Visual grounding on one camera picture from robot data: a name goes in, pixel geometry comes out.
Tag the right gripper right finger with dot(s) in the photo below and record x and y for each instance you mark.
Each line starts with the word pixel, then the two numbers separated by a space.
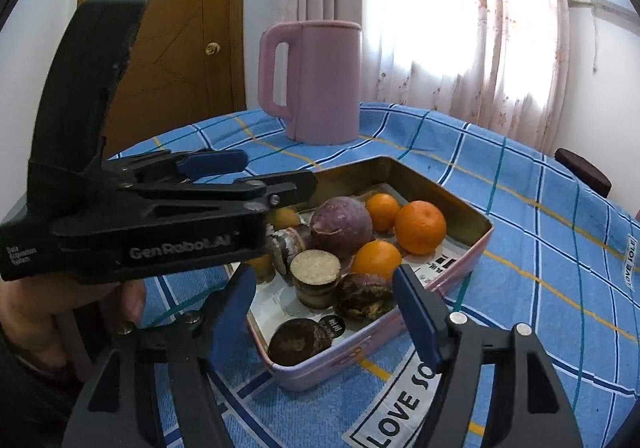
pixel 425 315

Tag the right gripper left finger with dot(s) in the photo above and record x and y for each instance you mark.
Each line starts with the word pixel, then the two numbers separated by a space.
pixel 226 313

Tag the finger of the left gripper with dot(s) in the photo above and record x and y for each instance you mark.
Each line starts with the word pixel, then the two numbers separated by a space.
pixel 210 204
pixel 166 165

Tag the small brown fruit back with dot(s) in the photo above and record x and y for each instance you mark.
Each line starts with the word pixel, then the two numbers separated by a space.
pixel 282 218

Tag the dark mangosteen back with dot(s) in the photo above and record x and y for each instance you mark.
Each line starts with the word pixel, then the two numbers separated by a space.
pixel 363 298

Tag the orange mandarin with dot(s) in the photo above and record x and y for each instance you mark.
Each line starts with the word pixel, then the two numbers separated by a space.
pixel 376 258
pixel 420 227
pixel 383 209

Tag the purple round passion fruit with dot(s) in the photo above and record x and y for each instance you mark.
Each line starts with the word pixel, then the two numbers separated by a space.
pixel 341 226

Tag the small green-brown kiwi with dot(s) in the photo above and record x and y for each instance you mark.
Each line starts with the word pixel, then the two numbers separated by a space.
pixel 263 268

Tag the person's left hand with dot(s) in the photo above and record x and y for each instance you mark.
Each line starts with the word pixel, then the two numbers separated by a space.
pixel 28 308

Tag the brown wooden door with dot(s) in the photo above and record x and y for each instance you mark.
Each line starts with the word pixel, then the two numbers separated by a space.
pixel 187 65

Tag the pink metal tin box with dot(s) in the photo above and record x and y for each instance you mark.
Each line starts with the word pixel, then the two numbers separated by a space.
pixel 275 302

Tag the pink electric kettle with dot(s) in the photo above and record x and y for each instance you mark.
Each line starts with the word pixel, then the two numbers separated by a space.
pixel 322 80

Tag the blue plaid tablecloth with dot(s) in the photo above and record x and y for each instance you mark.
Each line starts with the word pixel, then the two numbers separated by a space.
pixel 527 243

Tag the dark round stool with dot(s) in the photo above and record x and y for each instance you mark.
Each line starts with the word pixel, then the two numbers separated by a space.
pixel 585 171

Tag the sheer floral curtain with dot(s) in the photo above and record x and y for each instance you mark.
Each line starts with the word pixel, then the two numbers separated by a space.
pixel 499 64

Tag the white air conditioner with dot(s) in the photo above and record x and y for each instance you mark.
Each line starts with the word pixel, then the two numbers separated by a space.
pixel 618 12

